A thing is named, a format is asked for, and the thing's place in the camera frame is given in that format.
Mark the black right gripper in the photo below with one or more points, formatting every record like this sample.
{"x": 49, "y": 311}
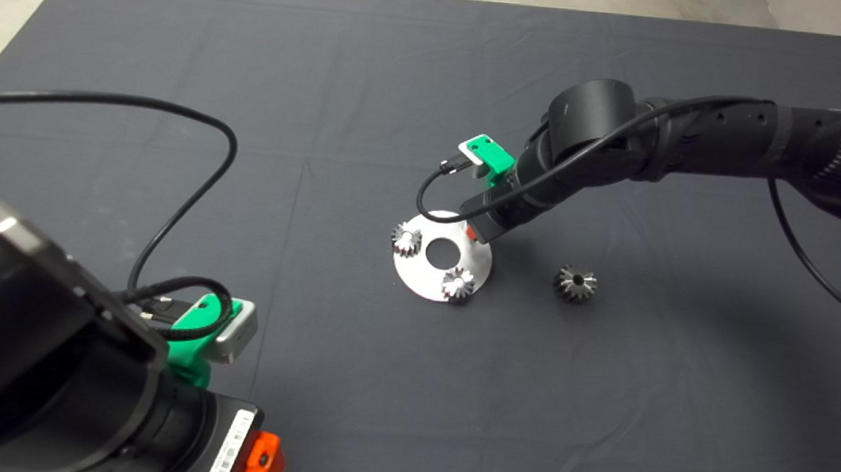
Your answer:
{"x": 497, "y": 216}

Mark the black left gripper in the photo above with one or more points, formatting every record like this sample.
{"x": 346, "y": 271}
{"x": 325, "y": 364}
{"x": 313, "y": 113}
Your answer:
{"x": 224, "y": 446}

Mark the large steel bevel gear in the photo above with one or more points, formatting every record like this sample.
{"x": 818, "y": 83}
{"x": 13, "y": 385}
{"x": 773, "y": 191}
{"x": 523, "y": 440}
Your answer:
{"x": 565, "y": 289}

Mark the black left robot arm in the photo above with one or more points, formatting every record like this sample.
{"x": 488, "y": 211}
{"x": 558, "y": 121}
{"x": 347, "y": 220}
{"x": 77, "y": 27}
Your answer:
{"x": 5, "y": 361}

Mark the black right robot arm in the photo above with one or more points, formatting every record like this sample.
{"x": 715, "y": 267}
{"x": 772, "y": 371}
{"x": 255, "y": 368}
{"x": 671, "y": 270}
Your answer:
{"x": 698, "y": 138}

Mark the small steel gear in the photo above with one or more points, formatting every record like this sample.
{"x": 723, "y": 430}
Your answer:
{"x": 457, "y": 285}
{"x": 406, "y": 242}

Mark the round metal plate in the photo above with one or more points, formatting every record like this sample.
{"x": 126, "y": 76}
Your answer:
{"x": 421, "y": 281}

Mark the dark grey table cloth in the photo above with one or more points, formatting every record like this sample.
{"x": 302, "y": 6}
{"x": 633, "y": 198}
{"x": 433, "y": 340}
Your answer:
{"x": 329, "y": 56}

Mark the green right camera mount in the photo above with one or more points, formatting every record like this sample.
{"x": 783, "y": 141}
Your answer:
{"x": 497, "y": 163}

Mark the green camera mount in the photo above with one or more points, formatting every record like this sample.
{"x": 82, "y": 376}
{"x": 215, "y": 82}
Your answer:
{"x": 189, "y": 364}
{"x": 497, "y": 163}

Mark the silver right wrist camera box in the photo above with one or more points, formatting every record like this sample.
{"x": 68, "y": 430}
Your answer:
{"x": 465, "y": 149}

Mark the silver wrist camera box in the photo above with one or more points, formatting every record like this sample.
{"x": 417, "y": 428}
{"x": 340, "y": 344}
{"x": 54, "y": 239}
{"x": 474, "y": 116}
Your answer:
{"x": 465, "y": 149}
{"x": 238, "y": 336}

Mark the green left camera mount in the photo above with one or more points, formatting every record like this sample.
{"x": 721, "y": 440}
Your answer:
{"x": 189, "y": 364}

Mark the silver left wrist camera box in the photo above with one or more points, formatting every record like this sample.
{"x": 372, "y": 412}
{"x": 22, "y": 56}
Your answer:
{"x": 238, "y": 336}

